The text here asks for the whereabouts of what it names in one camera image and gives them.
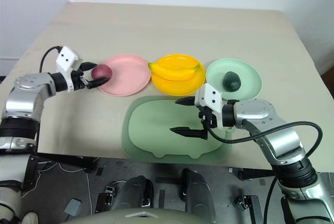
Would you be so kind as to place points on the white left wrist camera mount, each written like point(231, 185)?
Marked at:
point(66, 59)

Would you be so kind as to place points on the black table frame beam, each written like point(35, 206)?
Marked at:
point(68, 162)
point(257, 174)

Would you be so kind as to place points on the dark rounded robot leg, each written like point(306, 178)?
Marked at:
point(198, 195)
point(135, 190)

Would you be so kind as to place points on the maroon round fruit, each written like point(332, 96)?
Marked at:
point(102, 72)

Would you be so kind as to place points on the yellow banana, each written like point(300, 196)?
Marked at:
point(172, 73)

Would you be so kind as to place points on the yellow plate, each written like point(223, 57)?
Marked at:
point(180, 87)

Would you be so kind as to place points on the dark green avocado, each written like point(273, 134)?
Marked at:
point(231, 81)

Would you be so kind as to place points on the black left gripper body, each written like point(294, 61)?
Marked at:
point(78, 81)

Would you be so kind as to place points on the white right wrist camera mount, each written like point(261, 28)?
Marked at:
point(212, 100)

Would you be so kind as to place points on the grey robot torso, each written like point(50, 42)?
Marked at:
point(130, 217)

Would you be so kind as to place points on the green silicone mat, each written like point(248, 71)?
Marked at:
point(156, 124)

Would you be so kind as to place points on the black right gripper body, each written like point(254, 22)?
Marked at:
point(207, 118)

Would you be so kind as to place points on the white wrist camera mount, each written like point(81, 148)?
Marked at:
point(66, 59)
point(212, 100)

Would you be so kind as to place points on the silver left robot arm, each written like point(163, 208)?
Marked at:
point(24, 96)

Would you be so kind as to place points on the light green plate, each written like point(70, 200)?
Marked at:
point(248, 77)

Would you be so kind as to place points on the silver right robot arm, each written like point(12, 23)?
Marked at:
point(279, 140)

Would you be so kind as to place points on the pink plate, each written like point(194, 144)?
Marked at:
point(128, 75)

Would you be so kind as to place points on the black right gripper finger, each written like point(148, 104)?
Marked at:
point(186, 101)
point(189, 132)

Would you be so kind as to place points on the grey foot pedal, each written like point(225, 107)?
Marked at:
point(73, 206)

